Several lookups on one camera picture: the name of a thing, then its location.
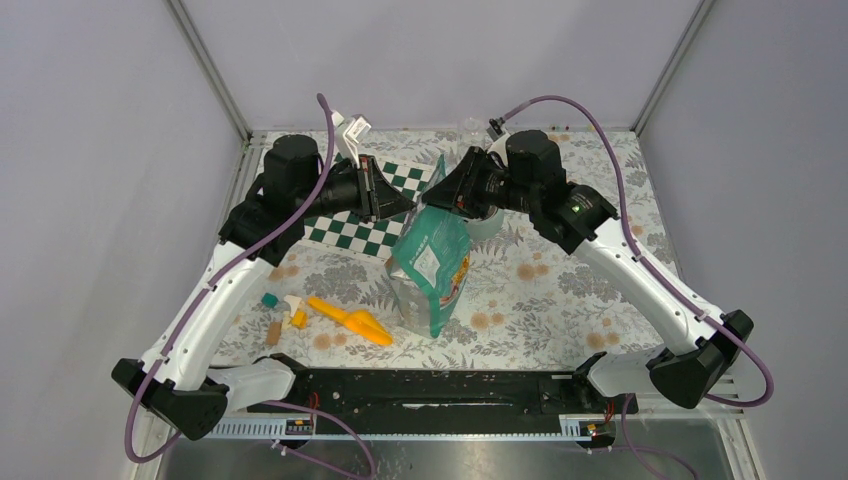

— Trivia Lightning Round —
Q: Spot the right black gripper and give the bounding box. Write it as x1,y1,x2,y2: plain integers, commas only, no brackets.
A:
421,146,538,219

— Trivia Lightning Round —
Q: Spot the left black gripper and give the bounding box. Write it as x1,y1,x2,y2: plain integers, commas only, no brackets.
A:
297,154,418,224

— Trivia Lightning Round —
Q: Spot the green pet food bag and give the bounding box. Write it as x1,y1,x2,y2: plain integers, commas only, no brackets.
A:
385,195,472,338

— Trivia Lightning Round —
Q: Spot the orange plastic scoop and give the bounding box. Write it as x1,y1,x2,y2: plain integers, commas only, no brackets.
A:
307,297,393,346

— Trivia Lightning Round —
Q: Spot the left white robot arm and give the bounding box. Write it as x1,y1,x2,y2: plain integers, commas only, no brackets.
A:
112,134,415,440

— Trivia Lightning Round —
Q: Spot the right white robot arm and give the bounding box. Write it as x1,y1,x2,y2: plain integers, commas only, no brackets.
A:
422,130,753,412

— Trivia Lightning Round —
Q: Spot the teal double pet feeder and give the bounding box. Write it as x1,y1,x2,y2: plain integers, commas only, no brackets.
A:
464,209,504,242

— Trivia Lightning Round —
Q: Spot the green white chessboard mat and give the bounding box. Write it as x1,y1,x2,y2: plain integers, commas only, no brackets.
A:
301,154,447,263

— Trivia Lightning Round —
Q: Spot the floral tablecloth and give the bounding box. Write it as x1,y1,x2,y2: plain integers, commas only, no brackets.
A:
212,130,677,370

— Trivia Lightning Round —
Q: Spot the white toy piece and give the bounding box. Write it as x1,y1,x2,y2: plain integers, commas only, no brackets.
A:
283,295,304,328

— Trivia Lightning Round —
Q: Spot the yellow toy block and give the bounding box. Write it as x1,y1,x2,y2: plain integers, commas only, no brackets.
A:
290,311,308,329

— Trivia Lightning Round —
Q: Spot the teal cube block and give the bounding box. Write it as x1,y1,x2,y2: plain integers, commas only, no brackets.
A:
261,293,279,309

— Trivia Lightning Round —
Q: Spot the brown wooden block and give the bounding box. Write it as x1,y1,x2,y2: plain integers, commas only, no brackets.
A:
265,322,282,346

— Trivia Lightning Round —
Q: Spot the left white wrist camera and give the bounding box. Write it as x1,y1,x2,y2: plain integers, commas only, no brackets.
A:
331,110,372,169

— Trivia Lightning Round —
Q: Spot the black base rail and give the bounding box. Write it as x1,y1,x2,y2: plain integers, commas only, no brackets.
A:
247,354,639,437

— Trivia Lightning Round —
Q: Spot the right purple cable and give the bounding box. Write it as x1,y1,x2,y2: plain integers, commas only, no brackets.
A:
488,95,776,409

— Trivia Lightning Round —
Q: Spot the purple cable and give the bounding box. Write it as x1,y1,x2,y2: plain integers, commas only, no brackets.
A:
123,92,337,465
488,95,776,409

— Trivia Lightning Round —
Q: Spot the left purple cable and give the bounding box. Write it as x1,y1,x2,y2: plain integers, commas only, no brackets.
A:
123,92,337,465

